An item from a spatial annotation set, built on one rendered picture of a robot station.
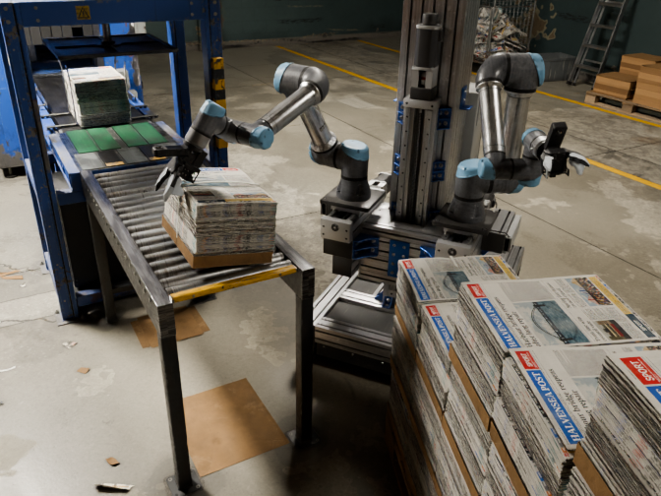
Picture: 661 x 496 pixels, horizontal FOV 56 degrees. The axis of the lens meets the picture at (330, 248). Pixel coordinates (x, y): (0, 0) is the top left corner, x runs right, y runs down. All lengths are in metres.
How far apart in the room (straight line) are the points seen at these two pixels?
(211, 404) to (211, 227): 1.02
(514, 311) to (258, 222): 0.96
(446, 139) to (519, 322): 1.32
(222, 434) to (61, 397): 0.77
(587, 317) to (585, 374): 0.22
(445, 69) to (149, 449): 1.90
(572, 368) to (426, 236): 1.34
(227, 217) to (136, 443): 1.09
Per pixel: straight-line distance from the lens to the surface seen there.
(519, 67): 2.40
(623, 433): 1.03
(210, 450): 2.62
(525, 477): 1.34
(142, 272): 2.19
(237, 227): 2.07
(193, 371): 3.01
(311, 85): 2.29
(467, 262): 2.20
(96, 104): 3.89
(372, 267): 2.75
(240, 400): 2.83
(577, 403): 1.28
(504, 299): 1.54
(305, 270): 2.14
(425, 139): 2.57
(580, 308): 1.58
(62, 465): 2.71
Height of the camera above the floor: 1.84
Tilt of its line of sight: 27 degrees down
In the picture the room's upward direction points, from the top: 1 degrees clockwise
